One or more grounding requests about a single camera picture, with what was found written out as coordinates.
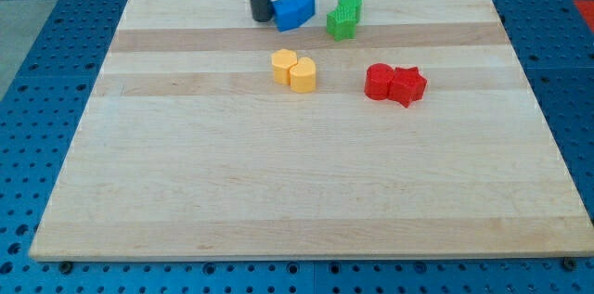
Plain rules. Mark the yellow heart block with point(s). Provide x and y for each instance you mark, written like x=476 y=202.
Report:
x=303 y=76

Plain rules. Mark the red circle block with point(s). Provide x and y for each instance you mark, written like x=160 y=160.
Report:
x=378 y=81

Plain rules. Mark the green circle block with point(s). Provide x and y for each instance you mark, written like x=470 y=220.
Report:
x=355 y=5

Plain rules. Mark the yellow hexagon block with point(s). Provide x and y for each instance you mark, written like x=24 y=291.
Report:
x=282 y=61

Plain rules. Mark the wooden board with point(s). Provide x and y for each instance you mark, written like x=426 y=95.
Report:
x=188 y=150

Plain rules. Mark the green star block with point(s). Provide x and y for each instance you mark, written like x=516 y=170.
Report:
x=341 y=23

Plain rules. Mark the blue pentagon block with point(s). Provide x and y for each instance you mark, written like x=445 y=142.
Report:
x=289 y=14

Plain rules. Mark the red star block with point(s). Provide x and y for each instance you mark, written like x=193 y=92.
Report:
x=407 y=86

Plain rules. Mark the blue cube block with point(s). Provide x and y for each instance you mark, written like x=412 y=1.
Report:
x=306 y=3

